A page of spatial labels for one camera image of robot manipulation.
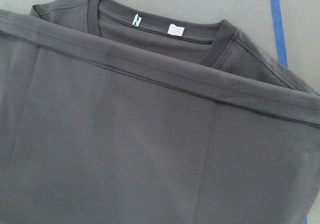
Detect dark brown t-shirt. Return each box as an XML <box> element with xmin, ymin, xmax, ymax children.
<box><xmin>0</xmin><ymin>0</ymin><xmax>320</xmax><ymax>223</ymax></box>

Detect blue tape grid lines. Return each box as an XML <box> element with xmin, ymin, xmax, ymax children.
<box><xmin>270</xmin><ymin>0</ymin><xmax>288</xmax><ymax>67</ymax></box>

